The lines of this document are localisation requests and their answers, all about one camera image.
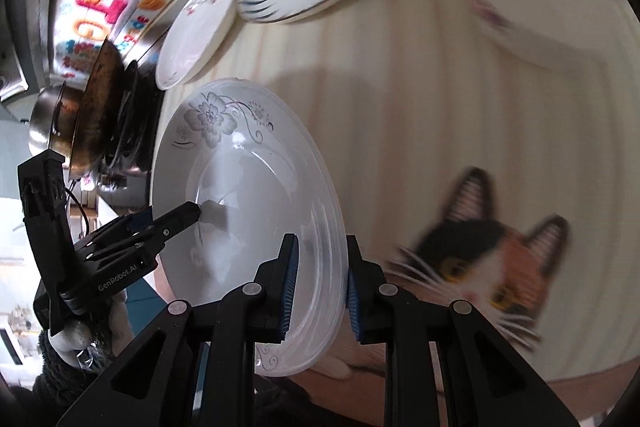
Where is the black cable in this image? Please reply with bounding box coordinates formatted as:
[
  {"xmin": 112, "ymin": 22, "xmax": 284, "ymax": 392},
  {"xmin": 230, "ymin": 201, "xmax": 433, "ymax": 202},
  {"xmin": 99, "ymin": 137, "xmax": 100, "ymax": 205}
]
[{"xmin": 62, "ymin": 183, "xmax": 91, "ymax": 238}]

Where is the striped cat table mat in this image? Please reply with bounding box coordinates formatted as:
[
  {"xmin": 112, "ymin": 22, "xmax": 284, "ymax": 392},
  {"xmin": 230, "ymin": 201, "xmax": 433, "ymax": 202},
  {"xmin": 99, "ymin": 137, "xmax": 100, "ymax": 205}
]
[{"xmin": 196, "ymin": 0, "xmax": 639, "ymax": 418}]

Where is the white plate pink floral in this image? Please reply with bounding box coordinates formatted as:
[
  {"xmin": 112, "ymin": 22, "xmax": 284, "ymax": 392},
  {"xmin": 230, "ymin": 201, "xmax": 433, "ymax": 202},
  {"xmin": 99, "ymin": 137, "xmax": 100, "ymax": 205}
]
[{"xmin": 155, "ymin": 0, "xmax": 236, "ymax": 91}]

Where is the steel pot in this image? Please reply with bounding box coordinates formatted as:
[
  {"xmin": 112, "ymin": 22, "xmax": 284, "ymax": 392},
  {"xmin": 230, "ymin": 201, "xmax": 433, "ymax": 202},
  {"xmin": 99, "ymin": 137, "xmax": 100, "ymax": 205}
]
[{"xmin": 28, "ymin": 83, "xmax": 84, "ymax": 159}]

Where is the colourful fridge magnets panel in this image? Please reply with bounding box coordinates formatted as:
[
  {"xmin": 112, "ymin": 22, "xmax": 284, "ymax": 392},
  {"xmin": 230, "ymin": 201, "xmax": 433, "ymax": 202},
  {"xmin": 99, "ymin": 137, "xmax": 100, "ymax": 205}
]
[{"xmin": 52, "ymin": 0, "xmax": 167, "ymax": 81}]

